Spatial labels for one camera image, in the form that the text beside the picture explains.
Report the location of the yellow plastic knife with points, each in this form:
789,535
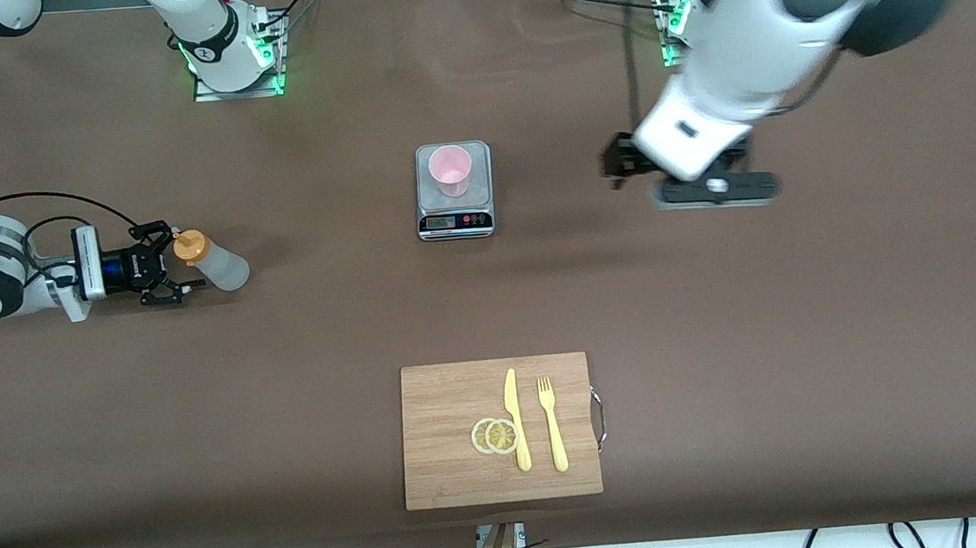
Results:
512,401

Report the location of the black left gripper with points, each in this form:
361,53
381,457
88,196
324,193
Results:
619,159

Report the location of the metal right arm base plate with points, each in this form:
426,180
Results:
242,93

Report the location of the translucent sauce bottle orange cap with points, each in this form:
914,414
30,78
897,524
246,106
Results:
223,268

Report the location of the yellow plastic fork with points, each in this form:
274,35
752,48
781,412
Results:
556,437

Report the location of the small metal bracket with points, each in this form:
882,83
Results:
520,535

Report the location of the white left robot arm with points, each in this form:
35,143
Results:
751,25

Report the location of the lemon slice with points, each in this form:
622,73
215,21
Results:
477,437
501,436

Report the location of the wooden cutting board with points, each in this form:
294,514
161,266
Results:
440,431

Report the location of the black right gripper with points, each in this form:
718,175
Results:
129,265

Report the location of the pink plastic cup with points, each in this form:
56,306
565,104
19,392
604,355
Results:
450,175

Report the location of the silver digital kitchen scale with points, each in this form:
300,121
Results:
483,180

